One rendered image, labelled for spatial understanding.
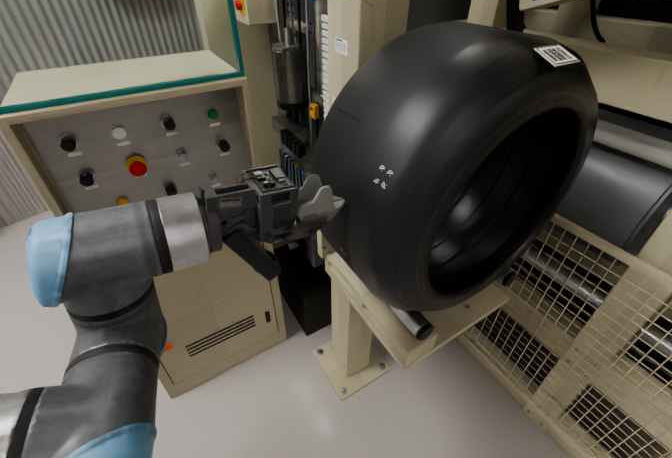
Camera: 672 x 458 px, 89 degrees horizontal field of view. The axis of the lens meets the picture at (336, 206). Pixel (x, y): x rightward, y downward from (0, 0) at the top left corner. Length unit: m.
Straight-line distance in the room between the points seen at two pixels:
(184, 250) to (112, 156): 0.69
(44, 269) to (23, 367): 1.86
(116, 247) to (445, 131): 0.41
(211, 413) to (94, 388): 1.33
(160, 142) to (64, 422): 0.79
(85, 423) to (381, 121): 0.47
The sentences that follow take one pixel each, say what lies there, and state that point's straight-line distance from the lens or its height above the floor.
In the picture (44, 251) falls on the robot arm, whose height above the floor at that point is 1.32.
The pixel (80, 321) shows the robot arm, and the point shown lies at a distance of 0.48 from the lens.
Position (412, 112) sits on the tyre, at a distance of 0.49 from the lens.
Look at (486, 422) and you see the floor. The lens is 1.76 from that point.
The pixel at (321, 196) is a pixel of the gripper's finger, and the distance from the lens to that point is 0.48.
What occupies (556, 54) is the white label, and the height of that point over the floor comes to 1.43.
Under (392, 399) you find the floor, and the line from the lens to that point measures 1.70.
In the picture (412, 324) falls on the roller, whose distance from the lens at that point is 0.78.
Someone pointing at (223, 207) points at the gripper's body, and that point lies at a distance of 0.43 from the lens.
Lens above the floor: 1.55
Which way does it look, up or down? 37 degrees down
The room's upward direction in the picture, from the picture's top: straight up
